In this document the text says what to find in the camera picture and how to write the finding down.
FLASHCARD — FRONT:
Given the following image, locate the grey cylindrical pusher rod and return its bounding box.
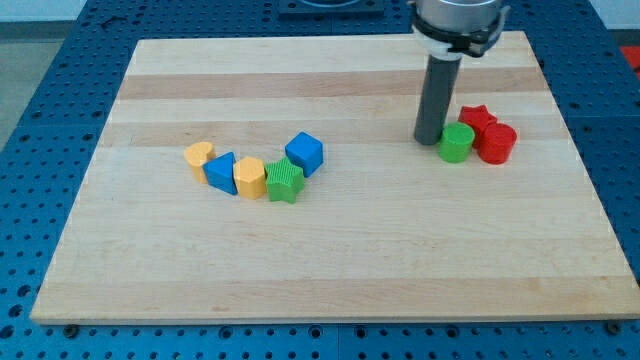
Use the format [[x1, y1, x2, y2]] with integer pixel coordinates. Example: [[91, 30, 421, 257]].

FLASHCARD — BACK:
[[414, 55, 461, 146]]

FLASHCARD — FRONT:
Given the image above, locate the red star block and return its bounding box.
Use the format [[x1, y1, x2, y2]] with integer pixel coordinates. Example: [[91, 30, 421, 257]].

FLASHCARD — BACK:
[[458, 105, 498, 149]]

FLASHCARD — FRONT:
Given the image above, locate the green star block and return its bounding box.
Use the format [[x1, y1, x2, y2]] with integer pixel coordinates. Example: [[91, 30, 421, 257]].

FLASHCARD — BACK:
[[265, 157, 305, 204]]

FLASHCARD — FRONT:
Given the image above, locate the green cylinder block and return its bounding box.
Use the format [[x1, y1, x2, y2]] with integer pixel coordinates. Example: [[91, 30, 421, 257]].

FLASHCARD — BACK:
[[438, 122, 475, 163]]

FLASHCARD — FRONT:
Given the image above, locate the red cylinder block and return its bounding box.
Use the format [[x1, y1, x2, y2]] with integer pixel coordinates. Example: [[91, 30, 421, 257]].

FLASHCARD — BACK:
[[478, 123, 517, 165]]

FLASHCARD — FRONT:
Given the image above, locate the blue cube block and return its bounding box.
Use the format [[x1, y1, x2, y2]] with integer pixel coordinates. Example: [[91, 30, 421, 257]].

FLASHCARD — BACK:
[[285, 132, 324, 178]]

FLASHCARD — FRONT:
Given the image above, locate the wooden board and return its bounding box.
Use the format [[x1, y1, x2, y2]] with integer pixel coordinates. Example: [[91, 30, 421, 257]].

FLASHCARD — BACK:
[[31, 31, 639, 325]]

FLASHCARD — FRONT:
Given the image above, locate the yellow pentagon block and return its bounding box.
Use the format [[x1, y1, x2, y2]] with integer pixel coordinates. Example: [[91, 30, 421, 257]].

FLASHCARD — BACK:
[[233, 157, 267, 200]]

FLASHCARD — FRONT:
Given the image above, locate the blue triangle block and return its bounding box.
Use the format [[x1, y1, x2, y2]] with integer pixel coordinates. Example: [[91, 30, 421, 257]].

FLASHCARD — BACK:
[[203, 152, 238, 195]]

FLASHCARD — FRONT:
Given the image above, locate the yellow heart block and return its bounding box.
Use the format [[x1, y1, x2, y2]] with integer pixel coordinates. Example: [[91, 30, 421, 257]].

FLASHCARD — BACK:
[[183, 142, 216, 184]]

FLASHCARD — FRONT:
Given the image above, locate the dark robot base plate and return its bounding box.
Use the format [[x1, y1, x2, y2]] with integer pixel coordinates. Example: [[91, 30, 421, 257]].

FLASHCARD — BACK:
[[275, 0, 385, 17]]

